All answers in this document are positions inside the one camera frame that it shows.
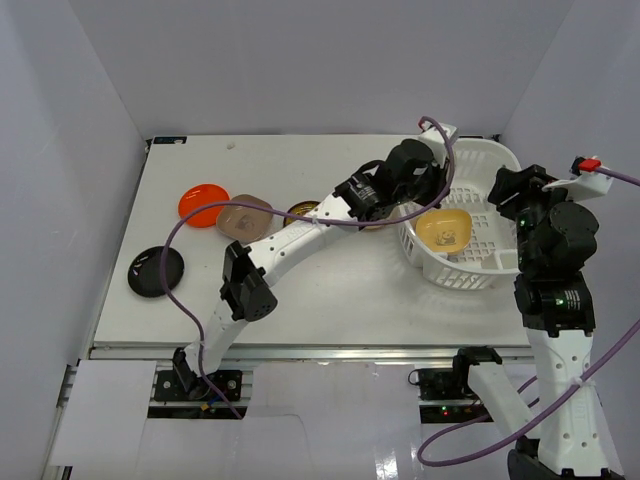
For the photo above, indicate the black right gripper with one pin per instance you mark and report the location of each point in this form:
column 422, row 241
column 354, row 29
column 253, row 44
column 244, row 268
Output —
column 528, row 182

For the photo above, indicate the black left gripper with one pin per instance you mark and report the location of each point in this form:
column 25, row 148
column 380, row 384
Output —
column 432, row 176

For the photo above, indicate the gold square panda plate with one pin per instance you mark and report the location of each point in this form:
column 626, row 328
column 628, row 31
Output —
column 445, row 231

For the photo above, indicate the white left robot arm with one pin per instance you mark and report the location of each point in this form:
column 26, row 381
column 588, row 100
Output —
column 250, row 272

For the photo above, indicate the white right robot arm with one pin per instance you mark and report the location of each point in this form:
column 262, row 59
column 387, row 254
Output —
column 555, row 236

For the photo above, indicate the white plastic basket bin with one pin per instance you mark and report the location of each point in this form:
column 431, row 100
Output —
column 490, row 258

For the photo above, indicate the dark round yellow patterned plate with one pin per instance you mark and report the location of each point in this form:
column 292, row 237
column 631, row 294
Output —
column 299, row 209

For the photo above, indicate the brown square panda plate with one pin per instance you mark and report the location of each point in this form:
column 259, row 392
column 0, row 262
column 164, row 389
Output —
column 244, row 224

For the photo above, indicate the orange round plate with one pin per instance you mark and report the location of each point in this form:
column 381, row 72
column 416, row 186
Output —
column 199, row 196

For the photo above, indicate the black round plate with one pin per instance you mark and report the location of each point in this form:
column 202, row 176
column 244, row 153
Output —
column 143, row 275

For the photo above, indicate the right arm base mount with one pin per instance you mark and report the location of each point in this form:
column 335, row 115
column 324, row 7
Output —
column 442, row 400

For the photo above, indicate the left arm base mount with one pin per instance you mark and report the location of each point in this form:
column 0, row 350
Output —
column 180, row 393

